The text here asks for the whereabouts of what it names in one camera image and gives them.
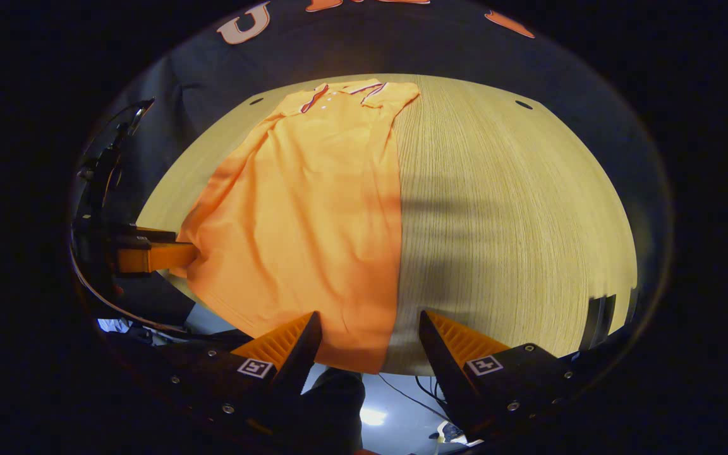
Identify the orange T-shirt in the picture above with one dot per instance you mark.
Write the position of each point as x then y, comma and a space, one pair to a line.
307, 221

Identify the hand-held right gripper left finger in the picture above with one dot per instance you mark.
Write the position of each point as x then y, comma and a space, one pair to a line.
301, 360

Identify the person's leg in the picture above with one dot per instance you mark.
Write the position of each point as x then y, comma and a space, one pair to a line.
335, 411

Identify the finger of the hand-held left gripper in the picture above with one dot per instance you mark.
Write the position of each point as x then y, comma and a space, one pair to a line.
143, 237
162, 256

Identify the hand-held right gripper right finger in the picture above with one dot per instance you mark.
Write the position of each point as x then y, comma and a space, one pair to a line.
446, 373

